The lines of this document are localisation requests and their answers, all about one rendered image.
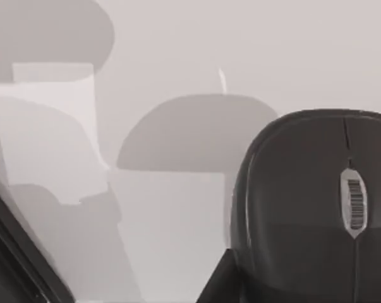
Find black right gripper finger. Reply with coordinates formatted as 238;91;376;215
195;248;240;303

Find black computer mouse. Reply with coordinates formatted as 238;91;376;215
229;108;381;303

